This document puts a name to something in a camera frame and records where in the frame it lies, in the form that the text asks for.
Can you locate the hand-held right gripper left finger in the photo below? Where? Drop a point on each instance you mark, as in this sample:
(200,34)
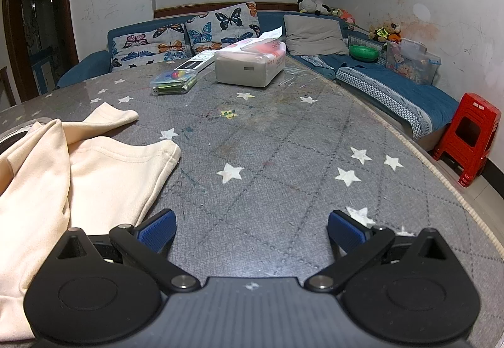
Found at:
(159,230)

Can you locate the panda plush toy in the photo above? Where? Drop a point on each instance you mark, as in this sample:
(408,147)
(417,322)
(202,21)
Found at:
(311,5)

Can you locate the green bowl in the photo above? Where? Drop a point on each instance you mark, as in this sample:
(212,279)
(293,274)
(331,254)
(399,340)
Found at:
(363,52)

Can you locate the butterfly print pillow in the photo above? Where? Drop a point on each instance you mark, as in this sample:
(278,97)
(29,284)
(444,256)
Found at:
(149,56)
(157,33)
(220,25)

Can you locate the red plastic stool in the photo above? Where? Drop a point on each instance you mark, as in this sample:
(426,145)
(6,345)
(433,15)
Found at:
(468,127)

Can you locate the orange plush toy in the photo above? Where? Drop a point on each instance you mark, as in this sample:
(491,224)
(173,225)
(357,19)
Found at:
(346,15)

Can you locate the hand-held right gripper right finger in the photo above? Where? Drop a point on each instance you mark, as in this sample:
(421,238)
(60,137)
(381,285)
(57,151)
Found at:
(344,230)

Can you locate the dark doorway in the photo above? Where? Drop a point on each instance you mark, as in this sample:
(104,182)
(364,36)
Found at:
(35,9)

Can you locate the grey star print tablecloth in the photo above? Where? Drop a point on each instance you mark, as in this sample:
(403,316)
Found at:
(275,143)

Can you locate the clear storage box with toys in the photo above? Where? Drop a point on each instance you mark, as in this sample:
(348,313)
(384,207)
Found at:
(411,62)

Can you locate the grey pillow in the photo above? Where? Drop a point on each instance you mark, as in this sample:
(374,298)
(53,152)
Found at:
(315,35)

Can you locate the cream garment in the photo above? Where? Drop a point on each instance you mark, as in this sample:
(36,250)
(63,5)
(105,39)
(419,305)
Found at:
(98,174)

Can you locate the blue sofa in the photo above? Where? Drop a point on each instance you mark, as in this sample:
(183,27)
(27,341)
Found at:
(271,19)

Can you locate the white tissue sheet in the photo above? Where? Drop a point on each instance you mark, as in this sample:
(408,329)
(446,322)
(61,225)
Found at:
(271,33)

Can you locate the white handheld device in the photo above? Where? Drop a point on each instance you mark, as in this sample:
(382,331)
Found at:
(195,63)

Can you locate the tissue pack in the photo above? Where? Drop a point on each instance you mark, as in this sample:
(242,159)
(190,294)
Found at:
(244,70)

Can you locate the blue cabinet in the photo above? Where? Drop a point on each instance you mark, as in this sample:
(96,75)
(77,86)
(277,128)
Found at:
(43,70)

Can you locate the round built-in induction cooker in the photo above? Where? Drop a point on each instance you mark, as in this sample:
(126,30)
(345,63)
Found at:
(12,137)

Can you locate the patterned sofa cover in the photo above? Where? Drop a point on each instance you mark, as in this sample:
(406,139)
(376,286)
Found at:
(386,96)

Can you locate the colourful small toys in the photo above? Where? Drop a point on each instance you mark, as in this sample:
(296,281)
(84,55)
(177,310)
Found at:
(391,31)

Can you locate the small clear plastic box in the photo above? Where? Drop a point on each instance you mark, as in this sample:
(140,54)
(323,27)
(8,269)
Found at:
(173,82)

